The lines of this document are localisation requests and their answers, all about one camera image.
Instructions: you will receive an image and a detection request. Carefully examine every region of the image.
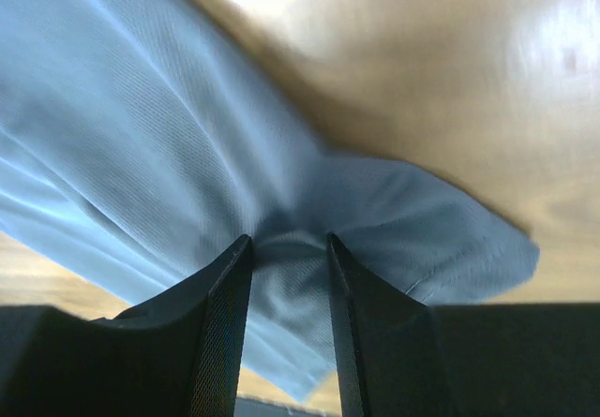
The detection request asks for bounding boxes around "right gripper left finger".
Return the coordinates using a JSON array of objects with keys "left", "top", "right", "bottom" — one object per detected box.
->
[{"left": 1, "top": 236, "right": 253, "bottom": 416}]

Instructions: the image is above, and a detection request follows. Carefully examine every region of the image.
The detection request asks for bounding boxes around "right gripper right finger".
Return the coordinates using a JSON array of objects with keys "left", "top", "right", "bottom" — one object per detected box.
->
[{"left": 327, "top": 235, "right": 599, "bottom": 416}]

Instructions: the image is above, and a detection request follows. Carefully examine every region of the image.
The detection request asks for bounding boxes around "dark grey t-shirt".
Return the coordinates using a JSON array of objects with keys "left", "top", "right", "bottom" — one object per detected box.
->
[{"left": 1, "top": 0, "right": 539, "bottom": 401}]

